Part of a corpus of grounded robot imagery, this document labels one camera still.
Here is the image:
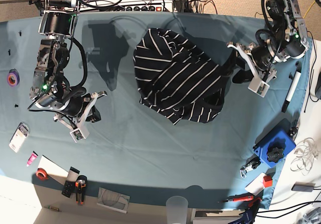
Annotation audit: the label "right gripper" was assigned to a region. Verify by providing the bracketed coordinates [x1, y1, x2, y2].
[53, 91, 107, 143]

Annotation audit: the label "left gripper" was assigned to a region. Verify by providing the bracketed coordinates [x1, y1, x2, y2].
[227, 42, 277, 97]

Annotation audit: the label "navy white striped t-shirt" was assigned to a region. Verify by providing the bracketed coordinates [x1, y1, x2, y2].
[133, 28, 237, 125]

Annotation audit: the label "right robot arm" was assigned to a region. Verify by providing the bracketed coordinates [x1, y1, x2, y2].
[28, 0, 107, 142]

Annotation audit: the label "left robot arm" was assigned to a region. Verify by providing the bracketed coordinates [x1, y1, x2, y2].
[227, 0, 309, 97]

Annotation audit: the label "white black marker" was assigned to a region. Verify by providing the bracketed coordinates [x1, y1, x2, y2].
[281, 68, 301, 113]

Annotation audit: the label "plastic blister pack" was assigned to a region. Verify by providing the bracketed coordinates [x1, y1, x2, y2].
[9, 122, 30, 153]

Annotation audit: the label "pink tube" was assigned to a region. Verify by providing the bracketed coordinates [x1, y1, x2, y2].
[27, 151, 38, 167]

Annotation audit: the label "white paper sheet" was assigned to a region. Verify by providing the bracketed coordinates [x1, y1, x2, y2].
[38, 155, 68, 178]

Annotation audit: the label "black remote control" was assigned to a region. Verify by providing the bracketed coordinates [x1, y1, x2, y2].
[62, 167, 80, 198]

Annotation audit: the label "purple tape roll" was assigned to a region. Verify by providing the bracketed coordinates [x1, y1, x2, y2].
[7, 69, 20, 87]

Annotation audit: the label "orange tape roll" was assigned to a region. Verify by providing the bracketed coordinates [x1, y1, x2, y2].
[36, 168, 49, 181]

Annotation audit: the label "orange black pliers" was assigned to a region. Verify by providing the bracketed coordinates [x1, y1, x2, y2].
[75, 175, 88, 205]

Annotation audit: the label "teal table cloth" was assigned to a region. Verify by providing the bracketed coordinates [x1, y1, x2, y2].
[1, 12, 311, 208]

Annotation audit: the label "black star knob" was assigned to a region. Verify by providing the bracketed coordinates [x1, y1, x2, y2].
[267, 147, 284, 163]

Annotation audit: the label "metal carabiner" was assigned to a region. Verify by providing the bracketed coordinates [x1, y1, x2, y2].
[240, 157, 261, 178]

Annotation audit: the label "red cube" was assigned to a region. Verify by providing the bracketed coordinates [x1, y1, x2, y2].
[263, 175, 273, 188]

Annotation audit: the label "white card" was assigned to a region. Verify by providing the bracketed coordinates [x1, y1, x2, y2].
[245, 173, 266, 196]

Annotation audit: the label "grey adapter box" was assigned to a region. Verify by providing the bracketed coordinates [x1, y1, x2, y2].
[291, 183, 314, 192]

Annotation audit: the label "power strip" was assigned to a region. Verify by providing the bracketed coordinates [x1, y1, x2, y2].
[114, 5, 170, 12]

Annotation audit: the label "red screwdriver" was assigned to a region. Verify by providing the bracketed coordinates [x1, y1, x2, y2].
[218, 195, 254, 203]

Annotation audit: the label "frosted plastic cup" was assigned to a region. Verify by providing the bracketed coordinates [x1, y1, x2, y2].
[166, 196, 188, 224]

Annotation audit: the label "blue clamp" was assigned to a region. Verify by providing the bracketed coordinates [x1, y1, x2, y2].
[229, 197, 262, 224]

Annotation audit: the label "white cable bundle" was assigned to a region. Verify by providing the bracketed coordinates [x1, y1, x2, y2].
[290, 138, 319, 176]

